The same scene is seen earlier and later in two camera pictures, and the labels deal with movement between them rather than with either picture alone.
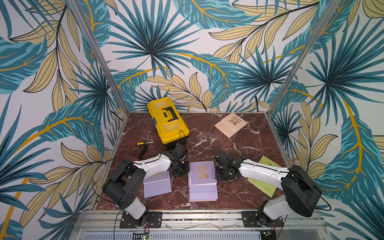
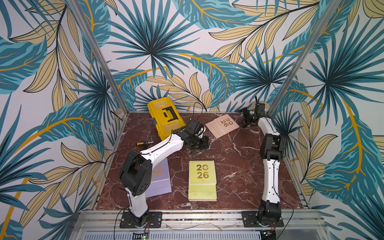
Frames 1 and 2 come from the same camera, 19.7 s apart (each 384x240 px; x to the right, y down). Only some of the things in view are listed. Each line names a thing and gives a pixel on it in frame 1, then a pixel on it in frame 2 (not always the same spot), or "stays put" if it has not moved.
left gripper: [187, 170] -> [205, 145]
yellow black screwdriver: [144, 143] stays put
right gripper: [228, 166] -> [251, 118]
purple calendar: [157, 184] stays put
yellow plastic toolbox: [169, 125] stays put
